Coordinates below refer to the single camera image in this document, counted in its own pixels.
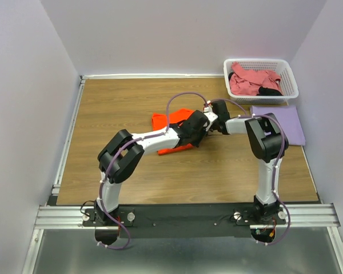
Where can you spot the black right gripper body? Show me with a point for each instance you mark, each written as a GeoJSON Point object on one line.
{"type": "Point", "coordinates": [213, 127]}

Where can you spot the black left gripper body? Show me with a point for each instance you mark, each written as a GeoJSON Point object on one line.
{"type": "Point", "coordinates": [198, 137]}

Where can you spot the orange t-shirt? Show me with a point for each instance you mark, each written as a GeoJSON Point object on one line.
{"type": "Point", "coordinates": [159, 121]}

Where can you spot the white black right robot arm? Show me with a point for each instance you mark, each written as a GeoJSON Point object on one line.
{"type": "Point", "coordinates": [268, 143]}

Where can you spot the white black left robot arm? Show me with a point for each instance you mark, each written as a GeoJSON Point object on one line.
{"type": "Point", "coordinates": [120, 157]}

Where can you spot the pink t-shirt in basket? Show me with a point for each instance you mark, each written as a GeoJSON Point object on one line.
{"type": "Point", "coordinates": [266, 78]}

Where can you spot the white plastic laundry basket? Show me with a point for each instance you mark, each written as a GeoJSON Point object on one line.
{"type": "Point", "coordinates": [288, 83]}

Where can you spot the black garment in basket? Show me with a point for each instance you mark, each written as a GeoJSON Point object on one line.
{"type": "Point", "coordinates": [242, 87]}

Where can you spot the folded lavender t-shirt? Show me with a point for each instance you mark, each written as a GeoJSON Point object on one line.
{"type": "Point", "coordinates": [287, 117]}

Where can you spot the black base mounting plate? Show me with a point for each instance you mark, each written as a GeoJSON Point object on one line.
{"type": "Point", "coordinates": [185, 221]}

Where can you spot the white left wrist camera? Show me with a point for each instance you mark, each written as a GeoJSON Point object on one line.
{"type": "Point", "coordinates": [211, 116]}

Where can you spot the aluminium frame rail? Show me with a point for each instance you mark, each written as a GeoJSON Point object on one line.
{"type": "Point", "coordinates": [222, 170]}

